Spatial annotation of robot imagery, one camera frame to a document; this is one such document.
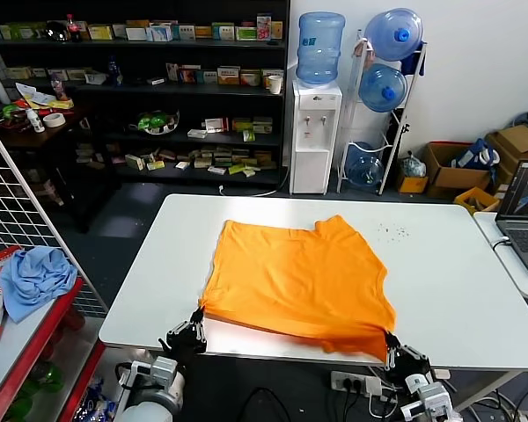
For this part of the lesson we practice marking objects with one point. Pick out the small yellow box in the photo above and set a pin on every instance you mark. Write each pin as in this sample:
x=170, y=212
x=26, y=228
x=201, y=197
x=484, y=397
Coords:
x=412, y=184

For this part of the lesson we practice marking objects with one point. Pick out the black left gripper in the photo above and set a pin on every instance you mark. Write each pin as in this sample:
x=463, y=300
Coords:
x=187, y=349

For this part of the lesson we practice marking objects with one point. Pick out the upright blue water jug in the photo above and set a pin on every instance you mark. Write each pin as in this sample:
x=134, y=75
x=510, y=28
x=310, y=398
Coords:
x=320, y=48

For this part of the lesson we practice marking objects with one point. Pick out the black shelving unit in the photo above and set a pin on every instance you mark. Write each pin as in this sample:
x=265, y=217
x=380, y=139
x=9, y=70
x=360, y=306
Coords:
x=264, y=145

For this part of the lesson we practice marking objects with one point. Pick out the cola bottle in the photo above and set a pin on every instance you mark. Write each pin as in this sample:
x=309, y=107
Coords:
x=74, y=28

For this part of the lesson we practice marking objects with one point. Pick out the dark plastic bag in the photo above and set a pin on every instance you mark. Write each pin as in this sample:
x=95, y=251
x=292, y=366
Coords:
x=413, y=166

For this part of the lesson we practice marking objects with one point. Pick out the closed cardboard box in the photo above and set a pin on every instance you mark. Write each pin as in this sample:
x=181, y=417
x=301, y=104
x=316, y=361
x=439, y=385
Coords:
x=517, y=138

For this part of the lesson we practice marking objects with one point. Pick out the red white medicine box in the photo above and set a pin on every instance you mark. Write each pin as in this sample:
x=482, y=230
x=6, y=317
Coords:
x=215, y=124

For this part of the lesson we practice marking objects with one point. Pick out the blue snack pack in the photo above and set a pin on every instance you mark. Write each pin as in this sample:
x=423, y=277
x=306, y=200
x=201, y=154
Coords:
x=92, y=402

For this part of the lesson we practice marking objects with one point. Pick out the red white tall box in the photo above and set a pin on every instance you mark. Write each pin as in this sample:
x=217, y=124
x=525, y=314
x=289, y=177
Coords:
x=264, y=27

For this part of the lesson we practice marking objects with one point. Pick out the bowl of green fruit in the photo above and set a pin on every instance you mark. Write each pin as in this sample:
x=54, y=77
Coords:
x=154, y=121

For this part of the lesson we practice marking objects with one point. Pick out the white tape roll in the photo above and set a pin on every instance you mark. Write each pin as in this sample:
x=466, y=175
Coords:
x=53, y=120

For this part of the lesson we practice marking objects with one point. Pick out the white power strip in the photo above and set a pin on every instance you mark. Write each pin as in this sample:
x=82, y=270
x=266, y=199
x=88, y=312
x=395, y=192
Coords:
x=352, y=381

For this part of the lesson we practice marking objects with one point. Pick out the green plastic bottle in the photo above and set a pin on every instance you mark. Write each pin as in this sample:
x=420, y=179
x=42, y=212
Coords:
x=48, y=378

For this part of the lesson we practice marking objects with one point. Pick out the dark blue hanging cloth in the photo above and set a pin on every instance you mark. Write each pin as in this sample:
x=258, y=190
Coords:
x=415, y=59

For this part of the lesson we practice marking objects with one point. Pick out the blue shopping bag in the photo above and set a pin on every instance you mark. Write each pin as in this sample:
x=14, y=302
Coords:
x=475, y=156

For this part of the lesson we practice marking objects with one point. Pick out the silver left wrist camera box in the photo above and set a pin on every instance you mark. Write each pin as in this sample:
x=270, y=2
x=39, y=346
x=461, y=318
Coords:
x=158, y=371

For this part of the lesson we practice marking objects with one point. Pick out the yellow plastic bin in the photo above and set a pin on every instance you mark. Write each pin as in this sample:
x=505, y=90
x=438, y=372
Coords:
x=475, y=198

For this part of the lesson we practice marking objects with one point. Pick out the small red snack bag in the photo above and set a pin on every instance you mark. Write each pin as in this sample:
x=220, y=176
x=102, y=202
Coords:
x=2, y=256

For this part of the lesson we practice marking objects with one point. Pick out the dark blue bottle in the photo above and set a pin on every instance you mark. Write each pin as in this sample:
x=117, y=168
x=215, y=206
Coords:
x=114, y=72

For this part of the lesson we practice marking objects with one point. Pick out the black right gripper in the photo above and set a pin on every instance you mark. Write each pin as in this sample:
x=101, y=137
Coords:
x=409, y=370

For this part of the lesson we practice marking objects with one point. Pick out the tilted blue water jug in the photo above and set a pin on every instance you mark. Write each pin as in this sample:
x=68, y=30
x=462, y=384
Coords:
x=380, y=88
x=391, y=33
x=365, y=169

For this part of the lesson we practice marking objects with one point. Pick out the open cardboard box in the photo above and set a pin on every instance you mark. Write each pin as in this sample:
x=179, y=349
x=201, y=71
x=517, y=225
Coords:
x=457, y=180

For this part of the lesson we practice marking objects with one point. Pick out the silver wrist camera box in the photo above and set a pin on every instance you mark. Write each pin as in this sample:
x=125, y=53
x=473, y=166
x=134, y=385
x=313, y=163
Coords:
x=429, y=400
x=158, y=371

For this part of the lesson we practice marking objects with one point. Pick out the purple drink bottle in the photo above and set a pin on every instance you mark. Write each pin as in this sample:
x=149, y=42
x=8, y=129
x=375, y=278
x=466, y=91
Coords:
x=59, y=88

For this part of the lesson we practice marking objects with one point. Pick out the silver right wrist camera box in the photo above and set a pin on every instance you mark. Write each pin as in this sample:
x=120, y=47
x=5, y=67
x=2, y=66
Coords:
x=429, y=400

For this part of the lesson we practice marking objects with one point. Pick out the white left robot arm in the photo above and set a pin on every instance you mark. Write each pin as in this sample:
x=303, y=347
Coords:
x=154, y=406

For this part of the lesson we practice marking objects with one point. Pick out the white paper cup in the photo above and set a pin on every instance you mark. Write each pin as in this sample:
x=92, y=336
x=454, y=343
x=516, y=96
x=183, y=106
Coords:
x=275, y=84

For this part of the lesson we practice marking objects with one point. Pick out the orange white medicine box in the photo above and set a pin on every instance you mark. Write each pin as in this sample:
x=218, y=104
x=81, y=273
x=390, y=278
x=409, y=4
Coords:
x=229, y=75

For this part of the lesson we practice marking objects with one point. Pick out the dark wooden side table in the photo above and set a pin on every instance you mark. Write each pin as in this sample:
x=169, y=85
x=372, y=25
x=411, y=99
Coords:
x=83, y=176

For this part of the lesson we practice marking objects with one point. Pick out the orange t-shirt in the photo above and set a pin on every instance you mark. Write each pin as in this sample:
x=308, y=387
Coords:
x=295, y=285

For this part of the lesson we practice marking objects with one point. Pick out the light blue crumpled cloth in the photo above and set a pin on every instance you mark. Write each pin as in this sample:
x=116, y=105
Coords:
x=37, y=281

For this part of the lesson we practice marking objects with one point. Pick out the grey laptop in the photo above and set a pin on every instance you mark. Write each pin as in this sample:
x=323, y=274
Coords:
x=521, y=228

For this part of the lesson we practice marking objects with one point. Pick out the white water dispenser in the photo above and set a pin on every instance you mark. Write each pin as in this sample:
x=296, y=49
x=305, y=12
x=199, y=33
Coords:
x=314, y=145

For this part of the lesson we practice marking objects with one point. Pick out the white metal jug rack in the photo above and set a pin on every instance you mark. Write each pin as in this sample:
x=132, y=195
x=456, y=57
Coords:
x=415, y=88

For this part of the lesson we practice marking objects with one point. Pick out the small white bottle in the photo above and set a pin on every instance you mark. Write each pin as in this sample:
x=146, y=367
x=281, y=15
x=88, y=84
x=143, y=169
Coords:
x=35, y=122

